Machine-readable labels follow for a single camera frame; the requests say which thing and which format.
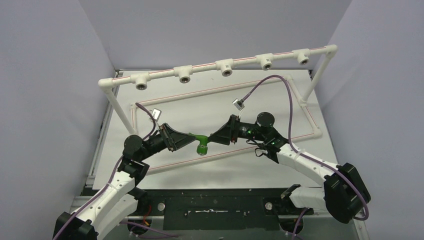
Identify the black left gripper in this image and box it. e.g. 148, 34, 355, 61
139, 122, 197, 161

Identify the green plastic water faucet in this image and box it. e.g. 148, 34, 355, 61
188, 132, 209, 156

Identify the white PVC pipe frame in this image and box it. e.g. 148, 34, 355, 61
96, 50, 329, 173

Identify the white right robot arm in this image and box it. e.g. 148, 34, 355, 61
208, 112, 371, 224

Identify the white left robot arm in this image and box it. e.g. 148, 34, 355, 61
52, 123, 197, 240

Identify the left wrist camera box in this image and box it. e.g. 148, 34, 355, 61
151, 108, 162, 121

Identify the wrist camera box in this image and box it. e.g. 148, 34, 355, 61
151, 108, 162, 121
232, 98, 245, 111

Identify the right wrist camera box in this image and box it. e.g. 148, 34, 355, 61
232, 98, 245, 111

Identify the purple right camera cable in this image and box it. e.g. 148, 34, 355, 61
240, 74, 370, 240

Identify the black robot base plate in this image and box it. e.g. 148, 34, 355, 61
127, 188, 302, 231

